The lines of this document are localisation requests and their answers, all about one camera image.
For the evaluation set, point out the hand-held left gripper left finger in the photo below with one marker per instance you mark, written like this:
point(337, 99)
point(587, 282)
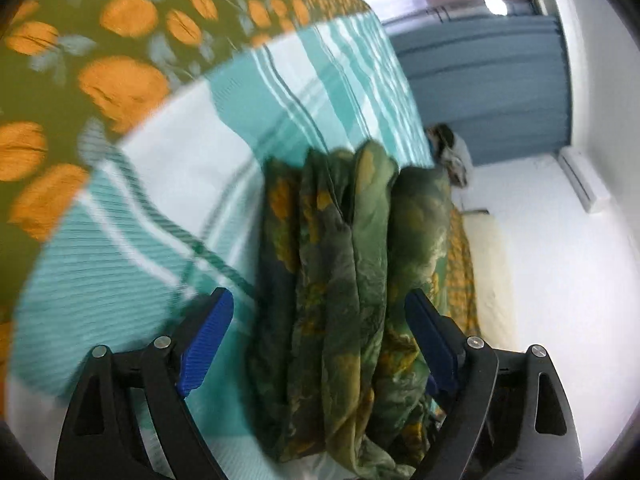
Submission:
point(207, 340)

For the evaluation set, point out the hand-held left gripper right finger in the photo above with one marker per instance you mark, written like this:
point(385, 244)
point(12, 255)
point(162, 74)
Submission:
point(430, 340)

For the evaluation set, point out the green landscape print jacket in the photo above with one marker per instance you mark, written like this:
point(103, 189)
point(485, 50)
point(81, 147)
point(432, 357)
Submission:
point(340, 285)

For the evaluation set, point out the pile of clothes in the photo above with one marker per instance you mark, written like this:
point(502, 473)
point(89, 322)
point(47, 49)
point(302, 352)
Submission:
point(450, 152)

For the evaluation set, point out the teal checked blanket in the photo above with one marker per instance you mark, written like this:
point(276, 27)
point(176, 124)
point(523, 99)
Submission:
point(175, 185)

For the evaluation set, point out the white air conditioner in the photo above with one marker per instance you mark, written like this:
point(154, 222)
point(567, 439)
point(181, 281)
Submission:
point(585, 180)

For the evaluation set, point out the wide blue curtain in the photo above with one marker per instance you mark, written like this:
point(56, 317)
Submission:
point(480, 85)

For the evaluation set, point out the orange floral green quilt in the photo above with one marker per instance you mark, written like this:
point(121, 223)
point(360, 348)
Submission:
point(125, 35)

